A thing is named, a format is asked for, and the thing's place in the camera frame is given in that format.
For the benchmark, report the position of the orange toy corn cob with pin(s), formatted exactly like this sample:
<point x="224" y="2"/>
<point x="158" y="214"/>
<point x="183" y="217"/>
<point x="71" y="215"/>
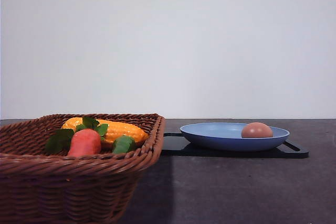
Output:
<point x="109" y="130"/>

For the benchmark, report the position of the green toy vegetable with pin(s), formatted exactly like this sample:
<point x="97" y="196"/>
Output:
<point x="123" y="144"/>

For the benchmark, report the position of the red toy carrot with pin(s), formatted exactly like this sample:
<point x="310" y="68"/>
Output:
<point x="84" y="140"/>

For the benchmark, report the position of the blue plate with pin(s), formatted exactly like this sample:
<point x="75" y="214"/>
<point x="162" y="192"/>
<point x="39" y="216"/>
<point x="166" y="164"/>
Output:
<point x="227" y="137"/>

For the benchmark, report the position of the brown wicker basket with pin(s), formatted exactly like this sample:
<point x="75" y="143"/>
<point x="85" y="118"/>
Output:
<point x="41" y="188"/>

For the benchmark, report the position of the brown egg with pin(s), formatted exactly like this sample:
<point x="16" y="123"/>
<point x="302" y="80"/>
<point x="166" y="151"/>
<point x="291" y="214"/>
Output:
<point x="256" y="130"/>

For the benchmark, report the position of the black flat tray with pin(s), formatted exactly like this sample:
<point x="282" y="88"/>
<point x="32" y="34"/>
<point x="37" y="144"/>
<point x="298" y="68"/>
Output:
<point x="174" y="145"/>

